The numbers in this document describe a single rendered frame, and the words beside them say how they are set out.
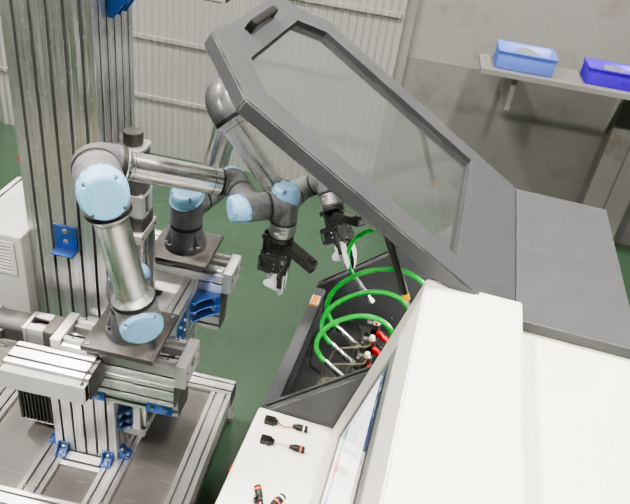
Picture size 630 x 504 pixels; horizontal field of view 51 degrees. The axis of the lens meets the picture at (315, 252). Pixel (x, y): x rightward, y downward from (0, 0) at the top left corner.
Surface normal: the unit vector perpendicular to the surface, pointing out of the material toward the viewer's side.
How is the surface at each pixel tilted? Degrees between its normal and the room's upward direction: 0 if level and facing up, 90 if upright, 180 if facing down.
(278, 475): 0
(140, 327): 97
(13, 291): 90
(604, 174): 90
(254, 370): 0
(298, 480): 0
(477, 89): 90
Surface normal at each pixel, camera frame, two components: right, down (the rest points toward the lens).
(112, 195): 0.37, 0.44
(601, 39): -0.17, 0.53
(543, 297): 0.13, -0.82
